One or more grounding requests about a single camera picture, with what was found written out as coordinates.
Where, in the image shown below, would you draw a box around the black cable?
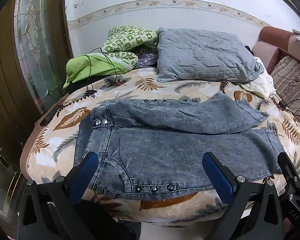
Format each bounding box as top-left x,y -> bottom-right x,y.
84,47 -> 118,99

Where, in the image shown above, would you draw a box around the white cloth with yellow trim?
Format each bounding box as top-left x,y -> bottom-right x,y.
240,56 -> 275,101

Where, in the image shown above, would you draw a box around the patterned glass door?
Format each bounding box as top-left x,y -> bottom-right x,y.
13,0 -> 68,110

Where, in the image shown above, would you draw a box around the plain green pillow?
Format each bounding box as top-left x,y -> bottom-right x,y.
63,54 -> 130,89

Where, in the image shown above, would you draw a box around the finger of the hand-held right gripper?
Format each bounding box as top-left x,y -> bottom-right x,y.
277,152 -> 300,193

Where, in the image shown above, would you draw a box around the blue denim pants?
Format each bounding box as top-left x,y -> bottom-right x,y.
74,92 -> 285,201

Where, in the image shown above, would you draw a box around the leaf print bed sheet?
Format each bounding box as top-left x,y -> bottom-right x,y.
19,67 -> 300,228

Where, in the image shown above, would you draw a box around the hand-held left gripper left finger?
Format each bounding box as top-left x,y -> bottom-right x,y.
17,151 -> 99,240

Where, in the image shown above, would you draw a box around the grey quilted pillow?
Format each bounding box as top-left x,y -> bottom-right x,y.
156,27 -> 265,83

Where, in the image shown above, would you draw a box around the striped floral cushion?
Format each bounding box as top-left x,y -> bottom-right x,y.
270,55 -> 300,140

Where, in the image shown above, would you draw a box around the green patterned blanket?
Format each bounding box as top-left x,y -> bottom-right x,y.
101,26 -> 159,70

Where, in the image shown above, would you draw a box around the brown padded headboard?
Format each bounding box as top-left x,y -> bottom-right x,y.
250,26 -> 300,73

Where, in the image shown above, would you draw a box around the purple patterned cloth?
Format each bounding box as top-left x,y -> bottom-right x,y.
135,53 -> 158,68

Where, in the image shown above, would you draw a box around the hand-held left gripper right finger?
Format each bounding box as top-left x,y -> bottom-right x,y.
202,151 -> 284,240

